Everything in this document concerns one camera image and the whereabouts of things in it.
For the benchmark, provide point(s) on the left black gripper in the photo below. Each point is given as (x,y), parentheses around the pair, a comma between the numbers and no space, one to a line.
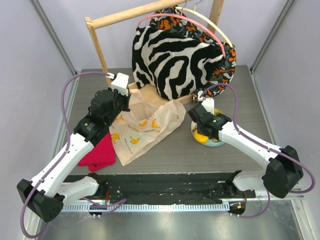
(125,98)

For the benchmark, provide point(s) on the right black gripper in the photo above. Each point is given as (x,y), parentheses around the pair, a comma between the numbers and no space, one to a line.
(194,114)

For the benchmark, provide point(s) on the yellow lemon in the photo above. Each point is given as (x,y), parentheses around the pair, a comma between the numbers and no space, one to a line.
(200,138)

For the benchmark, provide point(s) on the banana print plastic bag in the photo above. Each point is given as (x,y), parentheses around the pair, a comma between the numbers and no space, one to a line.
(135,132)

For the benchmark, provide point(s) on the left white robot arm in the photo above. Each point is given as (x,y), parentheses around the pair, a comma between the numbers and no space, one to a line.
(44,194)

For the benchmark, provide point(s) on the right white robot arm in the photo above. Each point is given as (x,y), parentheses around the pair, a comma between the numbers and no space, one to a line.
(281,165)

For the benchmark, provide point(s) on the fruit plate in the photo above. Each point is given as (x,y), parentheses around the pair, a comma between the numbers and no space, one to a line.
(212,142)

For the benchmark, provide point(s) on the red cloth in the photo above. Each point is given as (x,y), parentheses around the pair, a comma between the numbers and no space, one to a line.
(101,156)

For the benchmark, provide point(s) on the zebra print garment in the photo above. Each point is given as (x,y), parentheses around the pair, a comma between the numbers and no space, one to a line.
(175,65)

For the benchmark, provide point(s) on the pink clothes hanger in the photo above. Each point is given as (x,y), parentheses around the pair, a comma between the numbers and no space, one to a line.
(188,20)

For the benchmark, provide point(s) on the orange camouflage garment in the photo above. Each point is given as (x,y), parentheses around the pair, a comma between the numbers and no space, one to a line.
(224,70)

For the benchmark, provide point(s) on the cream clothes hanger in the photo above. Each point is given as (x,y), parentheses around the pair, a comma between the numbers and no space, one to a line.
(215,27)

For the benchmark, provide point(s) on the wooden clothes rack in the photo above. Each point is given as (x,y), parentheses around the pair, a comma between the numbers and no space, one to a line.
(137,12)

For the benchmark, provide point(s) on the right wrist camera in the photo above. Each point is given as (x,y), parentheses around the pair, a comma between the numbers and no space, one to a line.
(207,102)

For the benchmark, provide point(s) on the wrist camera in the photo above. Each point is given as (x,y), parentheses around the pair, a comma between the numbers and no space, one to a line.
(207,102)
(119,83)

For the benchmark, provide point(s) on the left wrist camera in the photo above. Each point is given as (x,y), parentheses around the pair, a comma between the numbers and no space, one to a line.
(119,83)

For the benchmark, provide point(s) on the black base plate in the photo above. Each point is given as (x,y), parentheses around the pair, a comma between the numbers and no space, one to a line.
(170,188)

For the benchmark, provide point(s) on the slotted cable duct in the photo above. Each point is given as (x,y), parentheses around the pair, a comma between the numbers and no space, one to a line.
(137,208)

